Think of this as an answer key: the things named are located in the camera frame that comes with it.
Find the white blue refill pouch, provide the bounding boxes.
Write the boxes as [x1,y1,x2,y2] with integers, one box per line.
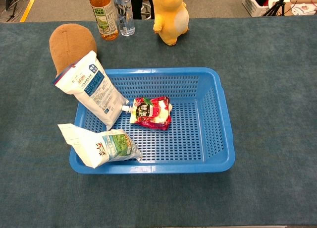
[52,50,130,131]

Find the clear water bottle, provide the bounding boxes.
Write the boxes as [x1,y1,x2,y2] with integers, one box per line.
[111,0,136,37]

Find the amber tea bottle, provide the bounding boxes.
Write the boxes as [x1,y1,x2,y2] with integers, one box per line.
[88,0,119,41]

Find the blue plastic perforated basket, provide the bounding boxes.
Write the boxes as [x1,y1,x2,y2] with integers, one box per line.
[69,67,236,174]

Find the red jelly drink pouch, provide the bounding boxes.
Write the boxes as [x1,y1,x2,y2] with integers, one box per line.
[121,96,173,131]

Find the teal table cloth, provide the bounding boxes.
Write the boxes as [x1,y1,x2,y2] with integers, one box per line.
[0,14,317,226]

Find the white green snack bag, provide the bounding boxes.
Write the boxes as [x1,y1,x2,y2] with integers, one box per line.
[57,123,143,169]

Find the cardboard box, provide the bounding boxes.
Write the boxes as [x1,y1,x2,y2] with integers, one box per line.
[284,0,317,16]

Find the yellow plush dinosaur toy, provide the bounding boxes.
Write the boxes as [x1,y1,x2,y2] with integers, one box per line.
[151,0,190,47]

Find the yellow floor tape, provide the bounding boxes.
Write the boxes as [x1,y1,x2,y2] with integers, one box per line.
[19,0,40,22]

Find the black floor cables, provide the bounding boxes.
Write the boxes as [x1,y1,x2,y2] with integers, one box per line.
[0,0,33,22]

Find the white plastic storage basket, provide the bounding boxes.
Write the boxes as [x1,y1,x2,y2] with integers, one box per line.
[242,0,291,17]

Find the black tripod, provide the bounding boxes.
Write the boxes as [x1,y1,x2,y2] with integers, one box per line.
[263,0,291,17]

